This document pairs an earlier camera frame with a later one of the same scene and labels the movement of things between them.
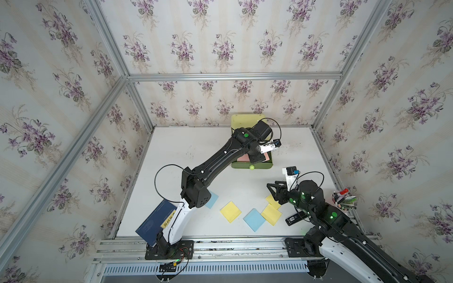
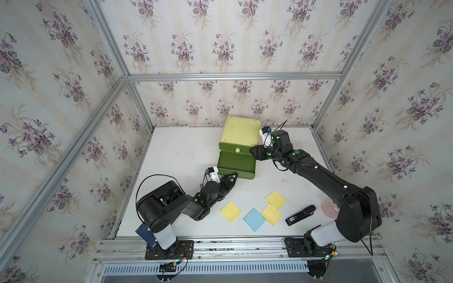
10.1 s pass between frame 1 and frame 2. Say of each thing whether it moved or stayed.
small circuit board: stayed
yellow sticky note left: stayed
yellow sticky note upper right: stayed
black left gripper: moved
